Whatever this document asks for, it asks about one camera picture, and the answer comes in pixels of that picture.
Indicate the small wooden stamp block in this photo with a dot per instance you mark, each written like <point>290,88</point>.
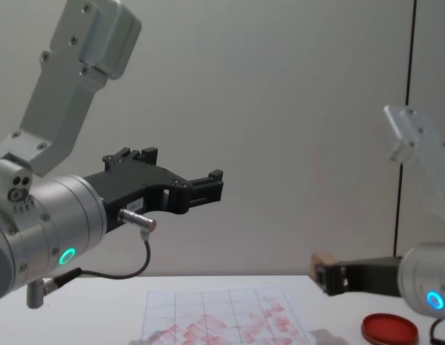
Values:
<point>322,258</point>

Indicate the grid paper with red stamps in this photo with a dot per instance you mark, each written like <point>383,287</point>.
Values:
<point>222,316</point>

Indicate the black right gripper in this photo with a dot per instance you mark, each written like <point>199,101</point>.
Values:
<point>373,275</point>

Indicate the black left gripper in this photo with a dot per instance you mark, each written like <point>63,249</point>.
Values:
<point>125,183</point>

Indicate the round red ink pad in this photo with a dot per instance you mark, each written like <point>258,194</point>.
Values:
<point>389,327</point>

